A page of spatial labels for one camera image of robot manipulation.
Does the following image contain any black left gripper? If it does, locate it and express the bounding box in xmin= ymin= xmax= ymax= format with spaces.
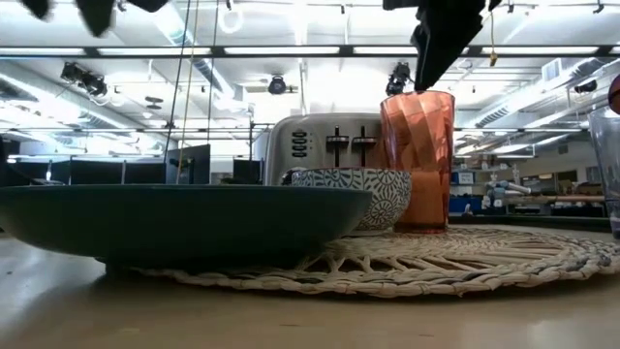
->
xmin=18 ymin=0 xmax=169 ymax=38

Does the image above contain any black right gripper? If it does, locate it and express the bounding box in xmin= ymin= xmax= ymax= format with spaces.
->
xmin=382 ymin=0 xmax=503 ymax=92

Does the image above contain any orange plastic tumbler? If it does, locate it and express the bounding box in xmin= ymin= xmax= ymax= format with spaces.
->
xmin=380 ymin=90 xmax=456 ymax=235

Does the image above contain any teal round plate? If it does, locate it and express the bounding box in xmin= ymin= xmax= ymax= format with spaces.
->
xmin=0 ymin=183 xmax=374 ymax=273

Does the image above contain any black ceiling spotlight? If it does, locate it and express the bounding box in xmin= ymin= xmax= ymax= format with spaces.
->
xmin=267 ymin=75 xmax=288 ymax=96
xmin=386 ymin=61 xmax=413 ymax=96

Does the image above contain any silver four-slot toaster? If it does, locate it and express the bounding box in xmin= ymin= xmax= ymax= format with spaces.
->
xmin=263 ymin=112 xmax=388 ymax=186

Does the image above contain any black computer monitor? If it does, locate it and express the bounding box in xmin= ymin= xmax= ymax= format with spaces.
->
xmin=167 ymin=143 xmax=212 ymax=185
xmin=232 ymin=158 xmax=265 ymax=185

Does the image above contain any clear drinking glass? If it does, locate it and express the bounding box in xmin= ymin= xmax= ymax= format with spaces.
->
xmin=588 ymin=107 xmax=620 ymax=239

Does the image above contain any round woven straw placemat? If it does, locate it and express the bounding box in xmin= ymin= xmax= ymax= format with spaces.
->
xmin=128 ymin=225 xmax=620 ymax=299

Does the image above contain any black aluminium rig frame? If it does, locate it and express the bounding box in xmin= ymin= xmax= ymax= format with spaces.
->
xmin=0 ymin=45 xmax=620 ymax=58

